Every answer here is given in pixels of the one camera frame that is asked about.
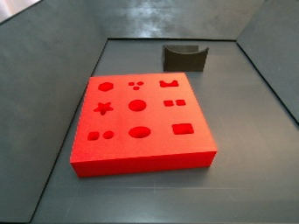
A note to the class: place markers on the black curved fixture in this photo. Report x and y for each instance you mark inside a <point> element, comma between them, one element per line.
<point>185,58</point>

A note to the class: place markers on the red shape sorter block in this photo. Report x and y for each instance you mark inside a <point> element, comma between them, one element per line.
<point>141,125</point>

